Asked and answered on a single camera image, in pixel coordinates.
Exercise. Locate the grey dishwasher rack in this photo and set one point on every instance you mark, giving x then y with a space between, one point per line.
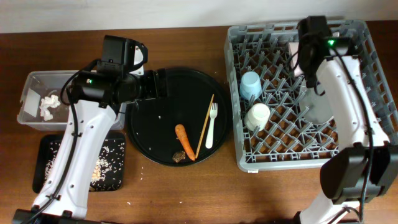
288 141

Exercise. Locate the orange carrot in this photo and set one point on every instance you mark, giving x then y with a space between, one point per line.
182 136

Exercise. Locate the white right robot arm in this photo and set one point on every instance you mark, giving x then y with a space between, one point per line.
366 164

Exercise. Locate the clear plastic waste bin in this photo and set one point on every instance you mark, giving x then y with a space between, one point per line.
37 86

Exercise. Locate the pink bowl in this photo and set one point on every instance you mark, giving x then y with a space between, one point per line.
295 70

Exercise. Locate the white plastic fork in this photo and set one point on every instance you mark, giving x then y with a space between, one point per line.
210 134

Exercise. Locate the light grey plate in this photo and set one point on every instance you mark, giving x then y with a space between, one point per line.
319 111

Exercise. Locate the brown food scrap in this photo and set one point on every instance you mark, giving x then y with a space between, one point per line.
179 156

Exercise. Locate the crumpled white tissue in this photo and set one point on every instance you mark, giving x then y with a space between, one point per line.
46 103

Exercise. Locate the rice and peanut scraps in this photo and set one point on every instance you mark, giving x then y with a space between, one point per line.
99 168

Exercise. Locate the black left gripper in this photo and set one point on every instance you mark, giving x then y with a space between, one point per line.
153 91

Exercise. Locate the white label in bin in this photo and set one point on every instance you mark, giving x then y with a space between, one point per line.
32 101

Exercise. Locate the white plastic cup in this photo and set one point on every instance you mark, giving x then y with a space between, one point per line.
257 117

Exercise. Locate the wooden chopstick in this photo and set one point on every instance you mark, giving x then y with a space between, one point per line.
204 127

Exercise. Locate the round black tray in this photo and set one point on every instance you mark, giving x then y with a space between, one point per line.
151 123

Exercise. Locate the black rectangular food tray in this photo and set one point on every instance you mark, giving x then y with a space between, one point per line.
112 168

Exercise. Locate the light blue plastic cup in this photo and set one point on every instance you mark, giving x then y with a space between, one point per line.
250 85

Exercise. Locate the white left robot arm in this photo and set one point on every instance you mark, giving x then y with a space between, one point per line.
64 196

